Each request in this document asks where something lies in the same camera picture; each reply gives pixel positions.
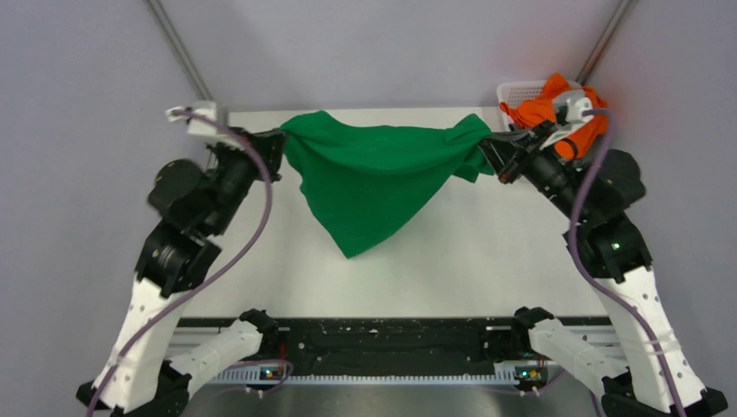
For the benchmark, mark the right aluminium frame post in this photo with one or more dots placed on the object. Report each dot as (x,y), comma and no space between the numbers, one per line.
(614,24)

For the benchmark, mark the white plastic laundry basket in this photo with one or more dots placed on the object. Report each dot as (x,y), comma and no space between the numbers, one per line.
(514,93)

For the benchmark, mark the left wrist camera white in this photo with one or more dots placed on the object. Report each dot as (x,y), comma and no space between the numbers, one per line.
(205,120)

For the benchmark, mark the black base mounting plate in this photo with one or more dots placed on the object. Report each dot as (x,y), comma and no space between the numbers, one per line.
(393,348)

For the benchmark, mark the orange t-shirt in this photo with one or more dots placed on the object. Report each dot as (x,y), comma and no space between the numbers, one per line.
(533,111)

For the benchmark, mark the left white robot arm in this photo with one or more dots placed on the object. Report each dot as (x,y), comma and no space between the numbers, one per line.
(195,205)

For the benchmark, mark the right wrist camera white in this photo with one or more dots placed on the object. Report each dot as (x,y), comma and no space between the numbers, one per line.
(572,111)

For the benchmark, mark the white slotted cable duct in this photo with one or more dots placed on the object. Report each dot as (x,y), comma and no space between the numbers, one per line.
(506,374)

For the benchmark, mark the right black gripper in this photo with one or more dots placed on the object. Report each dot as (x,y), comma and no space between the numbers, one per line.
(534,135)

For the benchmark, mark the left aluminium frame post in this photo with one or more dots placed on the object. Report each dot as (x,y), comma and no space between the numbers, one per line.
(178,49)

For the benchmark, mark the green t-shirt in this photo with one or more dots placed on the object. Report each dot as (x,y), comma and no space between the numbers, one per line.
(363,184)

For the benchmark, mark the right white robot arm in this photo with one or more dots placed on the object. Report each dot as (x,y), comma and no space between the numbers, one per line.
(655,377)

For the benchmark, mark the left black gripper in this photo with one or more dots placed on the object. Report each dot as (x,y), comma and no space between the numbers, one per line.
(272,142)

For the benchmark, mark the aluminium frame post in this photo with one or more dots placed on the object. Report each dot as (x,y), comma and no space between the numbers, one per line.
(614,24)
(178,49)

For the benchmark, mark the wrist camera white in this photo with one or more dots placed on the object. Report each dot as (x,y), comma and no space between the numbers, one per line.
(572,111)
(205,120)

